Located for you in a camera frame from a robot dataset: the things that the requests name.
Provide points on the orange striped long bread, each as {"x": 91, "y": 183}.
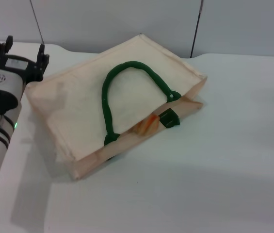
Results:
{"x": 149, "y": 126}

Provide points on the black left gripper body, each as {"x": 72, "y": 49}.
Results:
{"x": 18, "y": 65}

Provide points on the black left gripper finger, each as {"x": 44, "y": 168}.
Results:
{"x": 43, "y": 58}
{"x": 4, "y": 47}

